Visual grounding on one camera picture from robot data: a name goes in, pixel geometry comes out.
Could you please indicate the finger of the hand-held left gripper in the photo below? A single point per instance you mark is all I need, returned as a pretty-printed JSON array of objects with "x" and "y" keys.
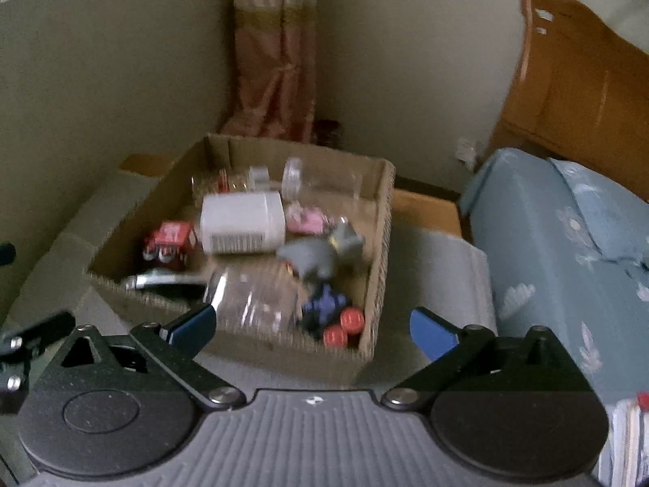
[
  {"x": 45, "y": 329},
  {"x": 6, "y": 253}
]

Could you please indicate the clear plastic container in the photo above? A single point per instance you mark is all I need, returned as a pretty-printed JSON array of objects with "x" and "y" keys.
[{"x": 253, "y": 302}]

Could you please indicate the stack of books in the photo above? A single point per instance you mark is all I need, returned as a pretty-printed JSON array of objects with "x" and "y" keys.
[{"x": 626, "y": 441}]

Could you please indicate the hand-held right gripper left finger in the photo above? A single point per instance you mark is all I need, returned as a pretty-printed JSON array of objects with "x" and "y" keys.
[{"x": 195, "y": 325}]

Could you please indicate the red toy train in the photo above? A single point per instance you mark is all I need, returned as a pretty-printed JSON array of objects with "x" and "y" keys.
[{"x": 170, "y": 243}]

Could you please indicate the light blue bedsheet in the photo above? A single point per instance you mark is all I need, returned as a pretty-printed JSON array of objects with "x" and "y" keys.
[{"x": 532, "y": 264}]

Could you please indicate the light blue flowered pillow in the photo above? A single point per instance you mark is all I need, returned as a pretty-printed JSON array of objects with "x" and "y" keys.
[{"x": 603, "y": 213}]

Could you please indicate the pink curtain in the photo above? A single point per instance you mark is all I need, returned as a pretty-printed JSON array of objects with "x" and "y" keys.
[{"x": 274, "y": 50}]

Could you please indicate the white plastic bottle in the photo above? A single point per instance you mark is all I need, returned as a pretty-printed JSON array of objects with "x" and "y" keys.
[{"x": 241, "y": 223}]

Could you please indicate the wooden headboard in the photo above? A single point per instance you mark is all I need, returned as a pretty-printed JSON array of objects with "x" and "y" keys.
[{"x": 573, "y": 91}]

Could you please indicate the clear plastic cup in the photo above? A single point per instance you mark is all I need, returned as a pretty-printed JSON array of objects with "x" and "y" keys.
[{"x": 319, "y": 180}]

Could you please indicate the white wall socket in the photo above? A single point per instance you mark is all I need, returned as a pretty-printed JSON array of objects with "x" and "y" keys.
[{"x": 466, "y": 151}]

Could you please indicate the pink pig toy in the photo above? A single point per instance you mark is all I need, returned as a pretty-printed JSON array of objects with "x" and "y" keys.
[{"x": 307, "y": 219}]

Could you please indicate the grey cat figure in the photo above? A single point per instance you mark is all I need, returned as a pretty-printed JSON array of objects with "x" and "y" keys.
[{"x": 317, "y": 256}]

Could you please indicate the silver elongated object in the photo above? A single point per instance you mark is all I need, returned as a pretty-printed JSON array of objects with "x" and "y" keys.
[{"x": 162, "y": 279}]

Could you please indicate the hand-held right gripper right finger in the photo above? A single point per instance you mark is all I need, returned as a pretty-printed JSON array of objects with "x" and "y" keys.
[{"x": 431, "y": 336}]

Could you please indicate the blue toy car red wheels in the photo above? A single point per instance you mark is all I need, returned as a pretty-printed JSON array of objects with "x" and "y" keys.
[{"x": 324, "y": 309}]

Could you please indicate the brown cardboard box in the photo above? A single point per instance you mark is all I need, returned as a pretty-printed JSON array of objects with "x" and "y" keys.
[{"x": 378, "y": 264}]

